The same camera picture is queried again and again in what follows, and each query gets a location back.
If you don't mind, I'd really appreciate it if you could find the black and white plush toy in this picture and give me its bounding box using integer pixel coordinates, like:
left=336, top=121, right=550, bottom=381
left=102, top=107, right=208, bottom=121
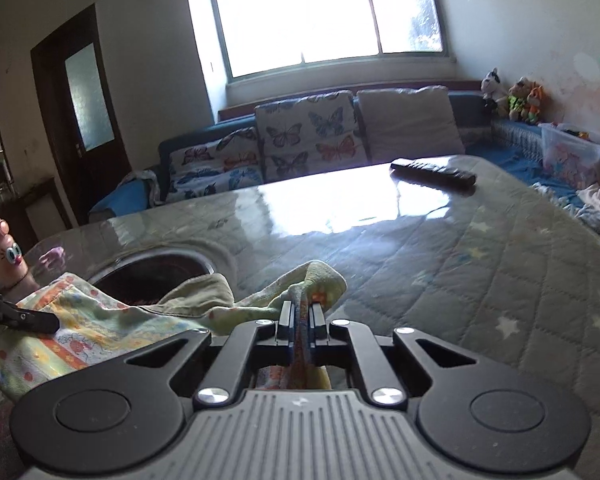
left=480, top=67, right=508, bottom=117

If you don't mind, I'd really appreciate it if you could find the clear plastic storage box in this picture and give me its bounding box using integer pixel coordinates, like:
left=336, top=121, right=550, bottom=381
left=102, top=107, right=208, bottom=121
left=540, top=122, right=600, bottom=190

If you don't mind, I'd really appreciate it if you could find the white plain cushion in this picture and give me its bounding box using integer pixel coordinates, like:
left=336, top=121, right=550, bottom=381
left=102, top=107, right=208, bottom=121
left=356, top=86, right=465, bottom=164

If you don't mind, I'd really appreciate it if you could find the blue cloth on sofa arm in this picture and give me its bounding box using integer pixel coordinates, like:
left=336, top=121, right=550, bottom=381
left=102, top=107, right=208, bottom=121
left=88, top=169, right=163, bottom=223

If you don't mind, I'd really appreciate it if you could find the butterfly print cushion low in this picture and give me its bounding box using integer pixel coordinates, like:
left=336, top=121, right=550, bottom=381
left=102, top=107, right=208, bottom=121
left=166, top=127, right=264, bottom=203

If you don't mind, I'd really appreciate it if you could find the small pink object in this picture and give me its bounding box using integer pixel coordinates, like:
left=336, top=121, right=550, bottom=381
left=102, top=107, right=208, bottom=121
left=38, top=246, right=66, bottom=272

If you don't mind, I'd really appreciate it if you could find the butterfly print cushion upright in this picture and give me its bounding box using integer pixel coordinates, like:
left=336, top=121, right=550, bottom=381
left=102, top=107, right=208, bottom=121
left=254, top=91, right=370, bottom=182

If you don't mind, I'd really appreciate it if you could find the dark blue sofa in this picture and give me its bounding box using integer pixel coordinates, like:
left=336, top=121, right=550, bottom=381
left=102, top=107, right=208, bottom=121
left=87, top=84, right=600, bottom=231

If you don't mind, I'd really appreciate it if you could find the orange plush toy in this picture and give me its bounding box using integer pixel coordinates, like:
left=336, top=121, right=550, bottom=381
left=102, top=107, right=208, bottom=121
left=526, top=84, right=545, bottom=125

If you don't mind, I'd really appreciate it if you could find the colourful patterned children's garment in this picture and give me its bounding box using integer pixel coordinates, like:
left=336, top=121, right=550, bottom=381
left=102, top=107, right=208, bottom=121
left=0, top=260, right=347, bottom=401

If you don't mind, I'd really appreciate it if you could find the grey quilted star tablecloth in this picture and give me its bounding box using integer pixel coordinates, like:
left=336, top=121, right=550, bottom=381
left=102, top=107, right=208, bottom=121
left=0, top=156, right=600, bottom=479

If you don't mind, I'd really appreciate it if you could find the window with frame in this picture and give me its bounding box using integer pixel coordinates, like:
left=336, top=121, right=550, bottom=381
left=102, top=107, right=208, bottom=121
left=198, top=0, right=449, bottom=81

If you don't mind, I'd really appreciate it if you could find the pile of clothes on sofa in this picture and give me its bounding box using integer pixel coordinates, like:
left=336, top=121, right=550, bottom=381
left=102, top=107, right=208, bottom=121
left=531, top=182, right=600, bottom=234

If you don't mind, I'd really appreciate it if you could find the black remote control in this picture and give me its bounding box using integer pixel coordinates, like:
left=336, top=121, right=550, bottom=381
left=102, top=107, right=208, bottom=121
left=390, top=158, right=477, bottom=188

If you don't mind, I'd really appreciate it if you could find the pink cartoon water bottle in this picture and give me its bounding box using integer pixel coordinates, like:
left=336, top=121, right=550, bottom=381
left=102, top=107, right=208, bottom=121
left=0, top=219, right=40, bottom=296

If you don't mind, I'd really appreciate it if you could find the green yellow plush toy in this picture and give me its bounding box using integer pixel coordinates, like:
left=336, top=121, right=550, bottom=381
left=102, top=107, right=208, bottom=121
left=507, top=77, right=533, bottom=122

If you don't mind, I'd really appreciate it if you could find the dark wooden door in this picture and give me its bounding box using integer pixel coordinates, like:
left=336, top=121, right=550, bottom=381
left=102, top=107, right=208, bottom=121
left=31, top=6, right=131, bottom=224

